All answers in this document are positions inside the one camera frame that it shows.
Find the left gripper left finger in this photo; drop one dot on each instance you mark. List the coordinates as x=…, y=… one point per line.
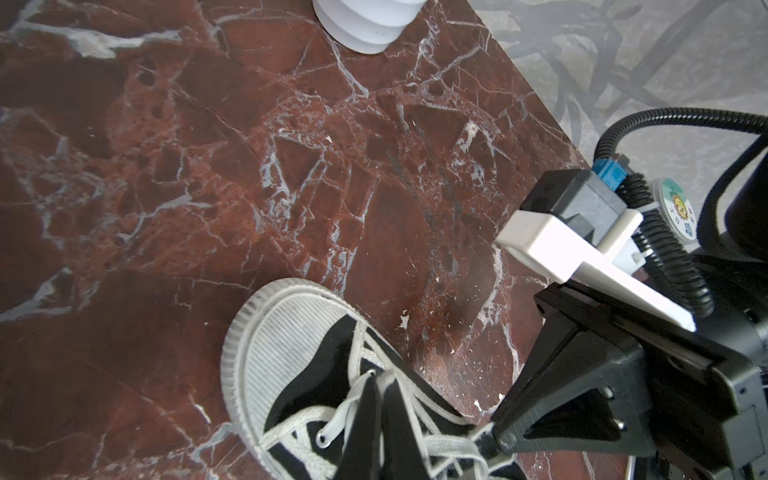
x=361, y=456

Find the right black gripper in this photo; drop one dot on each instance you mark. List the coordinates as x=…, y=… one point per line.
x=605, y=377

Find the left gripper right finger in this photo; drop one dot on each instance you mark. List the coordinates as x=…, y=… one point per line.
x=402, y=457

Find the black white canvas sneaker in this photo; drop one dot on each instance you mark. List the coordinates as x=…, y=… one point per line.
x=272, y=335

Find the white shoelace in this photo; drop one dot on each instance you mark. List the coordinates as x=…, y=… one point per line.
x=355, y=411

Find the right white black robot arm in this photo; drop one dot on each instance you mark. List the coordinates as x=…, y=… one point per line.
x=731, y=225

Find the potted plant white pot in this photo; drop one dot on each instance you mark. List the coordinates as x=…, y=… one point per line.
x=366, y=26

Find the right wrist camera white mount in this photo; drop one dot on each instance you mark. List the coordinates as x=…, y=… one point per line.
x=572, y=224

